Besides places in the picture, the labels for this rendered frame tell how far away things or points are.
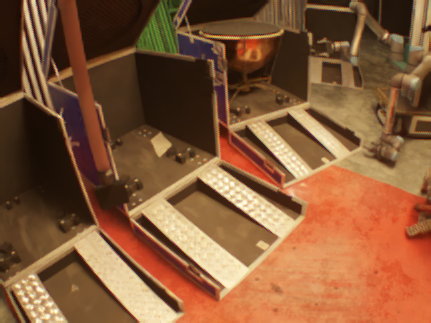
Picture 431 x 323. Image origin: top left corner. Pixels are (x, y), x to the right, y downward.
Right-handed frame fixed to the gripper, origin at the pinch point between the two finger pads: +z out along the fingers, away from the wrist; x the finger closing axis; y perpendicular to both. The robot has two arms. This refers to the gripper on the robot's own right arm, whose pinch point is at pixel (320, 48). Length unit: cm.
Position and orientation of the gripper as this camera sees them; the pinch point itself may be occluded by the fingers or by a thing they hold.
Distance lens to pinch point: 339.8
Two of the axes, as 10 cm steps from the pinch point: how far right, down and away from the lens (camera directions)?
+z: -9.8, 1.7, 1.2
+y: -0.3, 4.2, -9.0
